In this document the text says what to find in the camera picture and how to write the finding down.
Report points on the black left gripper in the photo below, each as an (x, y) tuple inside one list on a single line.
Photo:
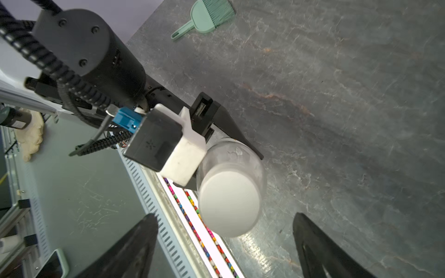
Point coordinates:
[(204, 113)]

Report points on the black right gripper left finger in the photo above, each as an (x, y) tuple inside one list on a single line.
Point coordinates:
[(131, 256)]

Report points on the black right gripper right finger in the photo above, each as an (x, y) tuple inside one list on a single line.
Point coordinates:
[(319, 255)]

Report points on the clear bottle yellow white label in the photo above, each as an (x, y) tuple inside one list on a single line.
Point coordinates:
[(229, 153)]

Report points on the white bottle cap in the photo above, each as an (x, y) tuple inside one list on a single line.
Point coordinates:
[(229, 202)]

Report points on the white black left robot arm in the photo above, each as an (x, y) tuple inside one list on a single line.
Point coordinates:
[(82, 40)]

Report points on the smartphone in green case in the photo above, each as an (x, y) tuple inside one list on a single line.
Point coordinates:
[(56, 266)]

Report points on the green hand brush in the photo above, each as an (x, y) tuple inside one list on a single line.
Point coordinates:
[(220, 11)]

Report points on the grey slotted cable duct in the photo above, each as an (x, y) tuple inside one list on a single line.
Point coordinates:
[(172, 240)]

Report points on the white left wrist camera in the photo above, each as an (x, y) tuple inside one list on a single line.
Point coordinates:
[(163, 141)]

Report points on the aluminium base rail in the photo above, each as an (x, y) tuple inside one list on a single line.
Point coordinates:
[(216, 255)]

